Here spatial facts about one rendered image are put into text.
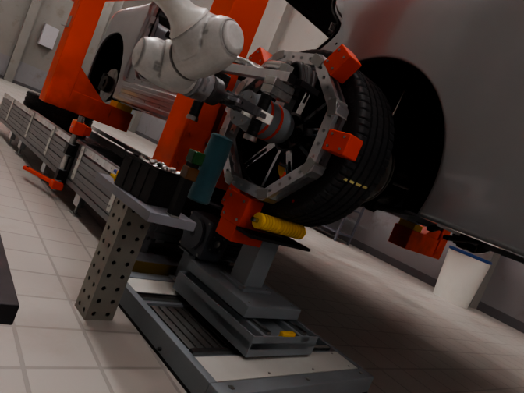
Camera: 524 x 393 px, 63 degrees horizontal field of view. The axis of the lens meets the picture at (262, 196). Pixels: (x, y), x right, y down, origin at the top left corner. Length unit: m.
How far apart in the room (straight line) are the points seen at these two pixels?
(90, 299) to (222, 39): 0.98
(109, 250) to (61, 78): 2.29
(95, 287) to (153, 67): 0.79
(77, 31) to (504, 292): 5.78
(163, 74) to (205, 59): 0.14
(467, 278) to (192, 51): 5.40
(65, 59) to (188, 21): 2.70
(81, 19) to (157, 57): 2.61
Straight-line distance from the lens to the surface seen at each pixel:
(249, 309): 1.55
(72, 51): 3.64
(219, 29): 0.95
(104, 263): 1.52
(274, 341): 1.56
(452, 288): 6.07
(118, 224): 1.48
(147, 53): 1.06
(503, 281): 6.66
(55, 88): 3.62
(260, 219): 1.49
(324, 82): 1.48
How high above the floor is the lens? 0.69
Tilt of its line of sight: 4 degrees down
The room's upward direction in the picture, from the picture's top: 22 degrees clockwise
